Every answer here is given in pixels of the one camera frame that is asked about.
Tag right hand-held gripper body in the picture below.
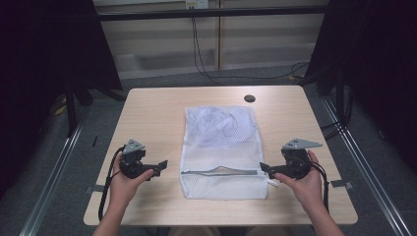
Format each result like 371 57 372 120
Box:
277 138 324 181

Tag grey tape strip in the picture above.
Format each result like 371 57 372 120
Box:
329 179 355 191
85 184 106 195

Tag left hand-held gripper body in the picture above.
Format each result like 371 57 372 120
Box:
119 139 155 180

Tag black curtain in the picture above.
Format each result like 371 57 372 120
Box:
304 0 417 173
0 0 124 201

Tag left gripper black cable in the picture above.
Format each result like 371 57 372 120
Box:
97 147 126 222

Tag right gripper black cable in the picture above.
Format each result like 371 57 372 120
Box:
309 161 330 213

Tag black stand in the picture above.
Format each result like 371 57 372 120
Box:
335 70 350 132

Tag white wall socket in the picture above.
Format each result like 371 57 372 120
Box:
185 0 210 10

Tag person's right hand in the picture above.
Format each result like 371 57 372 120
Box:
273 149 326 214

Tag white mesh laundry bag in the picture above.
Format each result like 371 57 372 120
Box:
179 104 270 201

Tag metal floor rail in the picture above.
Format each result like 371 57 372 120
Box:
321 96 412 236
19 106 91 236

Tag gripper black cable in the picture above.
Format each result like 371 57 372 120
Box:
309 161 330 213
97 147 126 222

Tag person's left hand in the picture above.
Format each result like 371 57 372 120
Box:
109 152 155 211

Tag white garment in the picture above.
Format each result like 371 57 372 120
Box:
185 106 258 148

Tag black hanging cable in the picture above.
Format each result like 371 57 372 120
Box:
191 17 310 87

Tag black horizontal bar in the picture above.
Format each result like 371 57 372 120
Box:
97 5 329 22

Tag black floor cables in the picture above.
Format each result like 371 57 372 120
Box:
319 91 357 142

